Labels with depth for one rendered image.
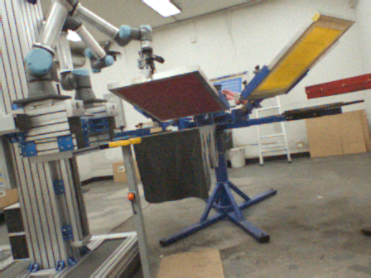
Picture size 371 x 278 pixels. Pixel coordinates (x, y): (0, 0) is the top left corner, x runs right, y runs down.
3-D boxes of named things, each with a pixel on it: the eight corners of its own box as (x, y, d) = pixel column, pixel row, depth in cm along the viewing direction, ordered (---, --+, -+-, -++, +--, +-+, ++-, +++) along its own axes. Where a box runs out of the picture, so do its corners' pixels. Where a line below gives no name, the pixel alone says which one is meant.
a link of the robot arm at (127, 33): (117, 41, 198) (134, 44, 203) (122, 35, 188) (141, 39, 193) (117, 28, 198) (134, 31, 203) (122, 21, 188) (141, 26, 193)
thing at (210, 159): (210, 198, 194) (199, 127, 192) (204, 198, 195) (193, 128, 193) (225, 180, 238) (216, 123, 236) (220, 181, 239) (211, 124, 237)
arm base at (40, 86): (21, 99, 178) (18, 81, 177) (39, 100, 193) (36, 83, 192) (46, 94, 175) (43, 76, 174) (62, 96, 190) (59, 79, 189)
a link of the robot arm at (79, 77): (81, 85, 223) (78, 65, 223) (69, 89, 231) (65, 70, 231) (95, 85, 233) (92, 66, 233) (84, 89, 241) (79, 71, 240)
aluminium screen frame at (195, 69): (198, 70, 181) (197, 64, 182) (107, 89, 199) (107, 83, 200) (228, 110, 253) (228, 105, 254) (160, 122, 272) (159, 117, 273)
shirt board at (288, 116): (367, 110, 240) (365, 98, 240) (344, 116, 213) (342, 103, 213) (227, 128, 340) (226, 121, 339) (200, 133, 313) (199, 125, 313)
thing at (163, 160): (209, 199, 192) (198, 127, 190) (142, 205, 206) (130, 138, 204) (211, 198, 195) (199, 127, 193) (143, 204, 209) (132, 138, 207)
